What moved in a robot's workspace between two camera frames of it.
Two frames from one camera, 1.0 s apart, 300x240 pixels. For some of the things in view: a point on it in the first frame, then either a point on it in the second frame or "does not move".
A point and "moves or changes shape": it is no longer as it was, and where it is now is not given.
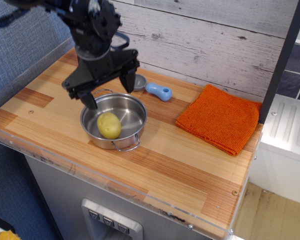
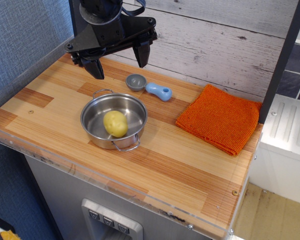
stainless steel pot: (131, 111) does not move
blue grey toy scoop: (163, 93) does not move
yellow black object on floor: (2, 230) does not move
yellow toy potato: (109, 125) moves or changes shape
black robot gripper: (94, 24) to (109, 31)
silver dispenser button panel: (102, 223) does not move
